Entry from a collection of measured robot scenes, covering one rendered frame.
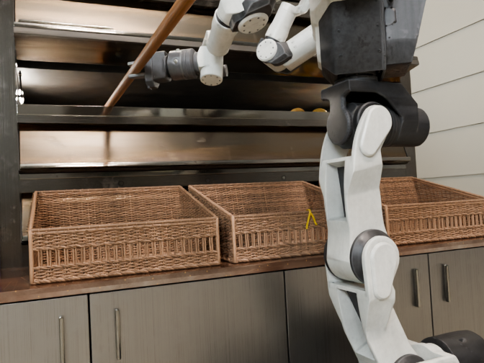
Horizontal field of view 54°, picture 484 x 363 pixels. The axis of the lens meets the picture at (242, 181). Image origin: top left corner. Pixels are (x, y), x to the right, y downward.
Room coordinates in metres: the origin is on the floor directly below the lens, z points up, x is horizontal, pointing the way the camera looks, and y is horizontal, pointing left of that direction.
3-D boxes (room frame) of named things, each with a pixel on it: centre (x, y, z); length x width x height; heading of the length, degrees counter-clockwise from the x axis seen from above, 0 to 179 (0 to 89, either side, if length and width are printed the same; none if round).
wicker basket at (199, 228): (1.61, 0.42, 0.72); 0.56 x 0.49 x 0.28; 111
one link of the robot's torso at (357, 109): (1.29, -0.33, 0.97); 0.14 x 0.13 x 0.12; 24
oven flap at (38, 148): (2.08, -0.01, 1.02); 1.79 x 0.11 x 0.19; 113
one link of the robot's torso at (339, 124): (1.31, -0.39, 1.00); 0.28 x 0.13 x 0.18; 114
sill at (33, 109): (2.11, 0.00, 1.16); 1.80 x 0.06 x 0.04; 113
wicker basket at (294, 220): (1.84, -0.12, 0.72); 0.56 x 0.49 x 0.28; 113
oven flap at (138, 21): (2.08, -0.01, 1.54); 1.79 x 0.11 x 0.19; 113
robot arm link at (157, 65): (1.39, 0.21, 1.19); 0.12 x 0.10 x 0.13; 79
